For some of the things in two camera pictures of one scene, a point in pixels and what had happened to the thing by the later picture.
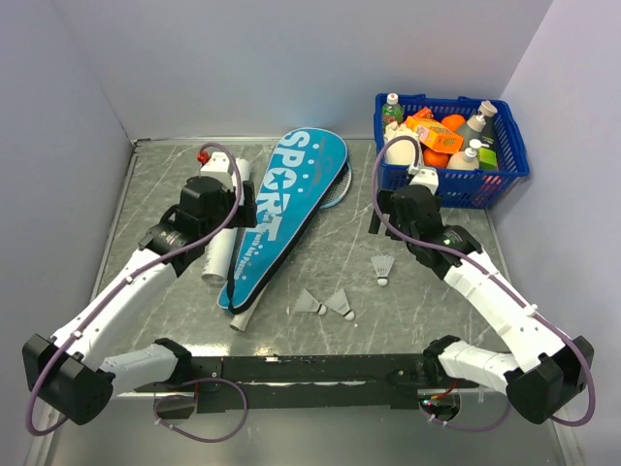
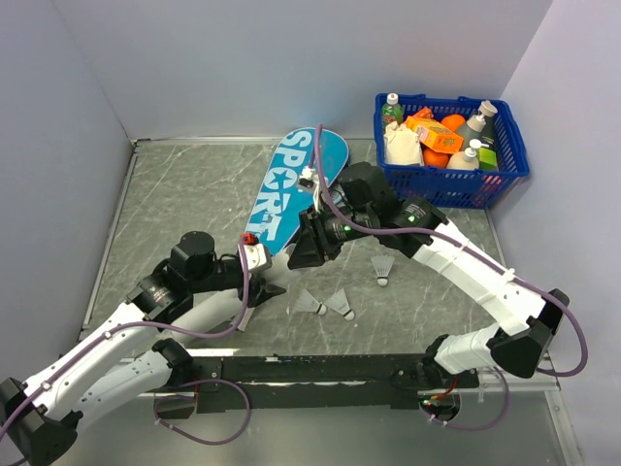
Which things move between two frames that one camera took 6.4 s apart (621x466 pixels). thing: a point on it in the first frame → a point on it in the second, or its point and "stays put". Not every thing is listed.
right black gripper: (387, 204) → (307, 253)
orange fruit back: (454, 121) stays put
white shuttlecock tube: (222, 251) → (220, 311)
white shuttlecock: (307, 303) stays put
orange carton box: (434, 133) stays put
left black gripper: (246, 212) → (261, 290)
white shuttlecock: (382, 264) stays put
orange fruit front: (434, 158) stays put
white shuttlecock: (339, 303) stays put
